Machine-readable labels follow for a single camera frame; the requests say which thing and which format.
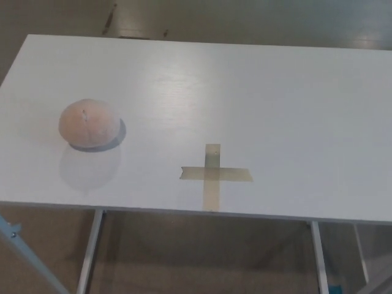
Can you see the blue floor tape piece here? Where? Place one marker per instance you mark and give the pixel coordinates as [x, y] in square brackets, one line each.
[335, 289]

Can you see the short beige tape strip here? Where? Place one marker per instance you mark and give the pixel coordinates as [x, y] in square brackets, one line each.
[235, 175]

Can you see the pink dumpling plush toy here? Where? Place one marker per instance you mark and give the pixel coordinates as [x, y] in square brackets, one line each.
[87, 122]

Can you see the white metal table leg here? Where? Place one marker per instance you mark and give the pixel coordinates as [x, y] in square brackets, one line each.
[361, 254]
[319, 260]
[89, 254]

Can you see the light blue metal frame bar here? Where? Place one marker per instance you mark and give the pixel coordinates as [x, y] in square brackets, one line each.
[26, 251]

